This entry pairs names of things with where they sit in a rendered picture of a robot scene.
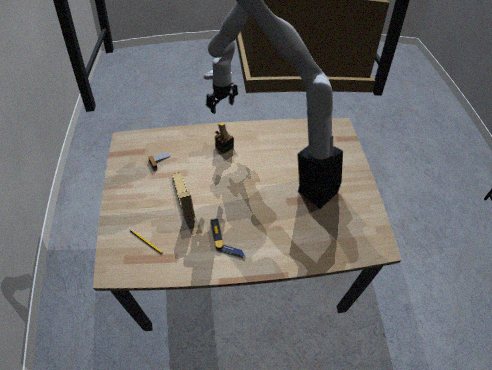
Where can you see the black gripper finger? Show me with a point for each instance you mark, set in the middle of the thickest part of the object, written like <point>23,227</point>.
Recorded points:
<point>211,99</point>
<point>231,96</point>

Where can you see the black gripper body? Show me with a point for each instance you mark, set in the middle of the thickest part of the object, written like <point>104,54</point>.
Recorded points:
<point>221,90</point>

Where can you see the black sliding bevel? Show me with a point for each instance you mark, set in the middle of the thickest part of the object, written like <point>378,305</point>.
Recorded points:
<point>218,239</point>

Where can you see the try square with wooden stock and grey blade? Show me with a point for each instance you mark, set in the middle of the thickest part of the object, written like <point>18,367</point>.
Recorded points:
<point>156,158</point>

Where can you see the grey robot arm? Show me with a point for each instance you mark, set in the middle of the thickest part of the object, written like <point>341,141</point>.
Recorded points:
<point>290,46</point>

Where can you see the l-shaped wooden frame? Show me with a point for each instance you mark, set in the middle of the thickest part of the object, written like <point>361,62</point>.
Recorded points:
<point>185,196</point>

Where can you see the brown wooden block with green stripe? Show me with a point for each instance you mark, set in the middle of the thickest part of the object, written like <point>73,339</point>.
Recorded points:
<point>225,145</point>

